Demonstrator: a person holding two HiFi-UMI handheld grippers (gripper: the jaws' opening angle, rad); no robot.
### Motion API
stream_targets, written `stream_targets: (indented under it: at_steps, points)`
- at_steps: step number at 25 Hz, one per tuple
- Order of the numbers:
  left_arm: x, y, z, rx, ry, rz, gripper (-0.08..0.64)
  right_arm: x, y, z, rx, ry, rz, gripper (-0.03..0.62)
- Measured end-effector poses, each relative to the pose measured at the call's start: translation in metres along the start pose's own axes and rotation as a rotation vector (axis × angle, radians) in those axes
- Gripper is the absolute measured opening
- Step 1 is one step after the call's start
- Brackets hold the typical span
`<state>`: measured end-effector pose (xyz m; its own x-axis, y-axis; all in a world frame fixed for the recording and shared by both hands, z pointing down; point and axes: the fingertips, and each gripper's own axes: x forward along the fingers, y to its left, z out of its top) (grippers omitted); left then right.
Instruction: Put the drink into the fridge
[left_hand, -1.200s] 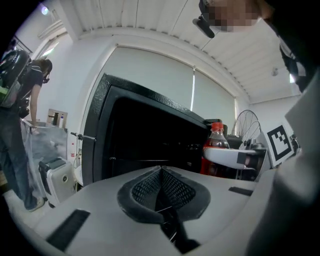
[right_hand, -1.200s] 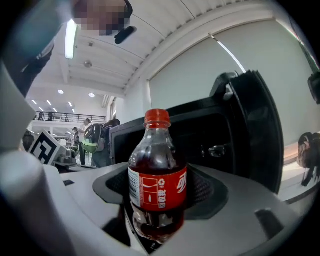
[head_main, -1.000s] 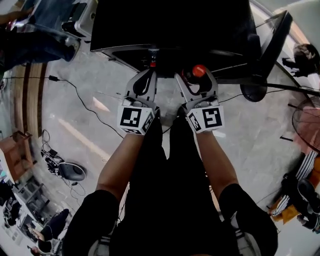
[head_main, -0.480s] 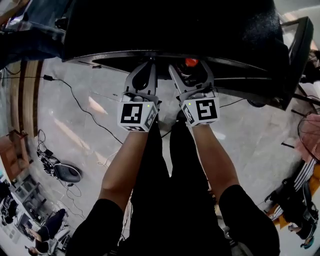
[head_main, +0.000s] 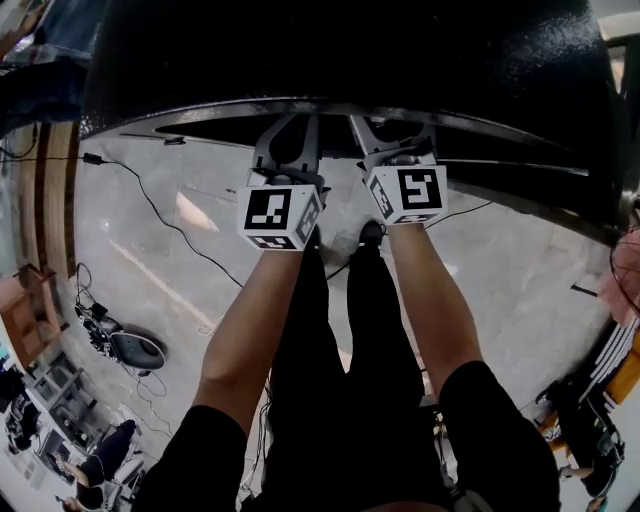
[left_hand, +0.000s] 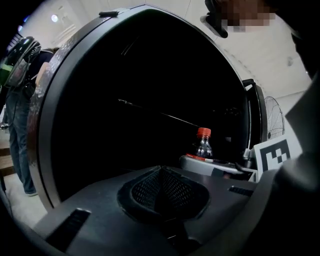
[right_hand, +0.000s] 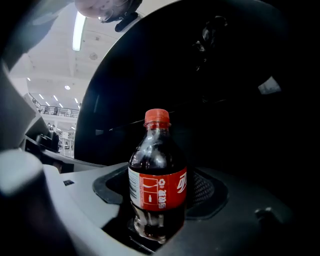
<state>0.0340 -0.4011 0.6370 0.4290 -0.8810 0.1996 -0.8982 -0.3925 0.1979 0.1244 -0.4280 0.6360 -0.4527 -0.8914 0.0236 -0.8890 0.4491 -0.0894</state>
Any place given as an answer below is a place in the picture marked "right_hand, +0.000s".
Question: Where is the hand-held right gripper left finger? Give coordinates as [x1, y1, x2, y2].
[44, 162, 141, 256]

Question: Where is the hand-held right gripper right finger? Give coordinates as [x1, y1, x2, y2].
[159, 166, 296, 256]

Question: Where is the red-capped cola bottle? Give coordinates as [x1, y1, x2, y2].
[127, 108, 188, 245]

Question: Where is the black cabinet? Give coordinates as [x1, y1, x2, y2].
[74, 0, 320, 191]

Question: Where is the black balcony railing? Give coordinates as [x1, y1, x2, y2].
[28, 92, 81, 119]

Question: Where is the long ceiling light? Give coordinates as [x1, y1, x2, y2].
[71, 10, 87, 52]

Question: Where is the person's head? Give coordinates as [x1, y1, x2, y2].
[74, 0, 144, 25]

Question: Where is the black head camera mount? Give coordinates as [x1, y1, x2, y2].
[114, 11, 139, 33]

